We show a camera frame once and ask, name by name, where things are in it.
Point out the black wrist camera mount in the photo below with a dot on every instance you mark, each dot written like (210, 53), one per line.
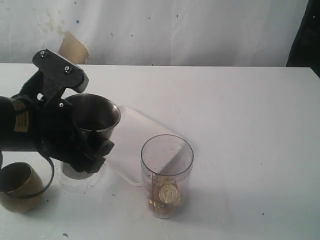
(60, 72)

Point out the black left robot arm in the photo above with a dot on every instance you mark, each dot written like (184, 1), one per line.
(16, 125)

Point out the white rectangular tray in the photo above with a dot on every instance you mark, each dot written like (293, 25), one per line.
(129, 136)

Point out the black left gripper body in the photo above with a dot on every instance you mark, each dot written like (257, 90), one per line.
(54, 128)

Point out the clear plastic dome lid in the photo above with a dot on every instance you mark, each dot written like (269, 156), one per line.
(77, 182)

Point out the gold coins in jar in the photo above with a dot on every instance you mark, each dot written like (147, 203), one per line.
(164, 196)

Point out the white backdrop sheet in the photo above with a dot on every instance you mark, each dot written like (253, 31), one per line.
(152, 32)

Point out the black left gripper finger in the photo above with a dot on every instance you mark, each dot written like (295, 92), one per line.
(89, 157)

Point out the stainless steel cup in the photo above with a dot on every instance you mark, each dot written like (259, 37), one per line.
(96, 117)

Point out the brass gold cup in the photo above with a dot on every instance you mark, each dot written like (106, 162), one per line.
(16, 180)

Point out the clear plastic shaker jar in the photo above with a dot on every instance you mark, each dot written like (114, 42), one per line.
(167, 155)

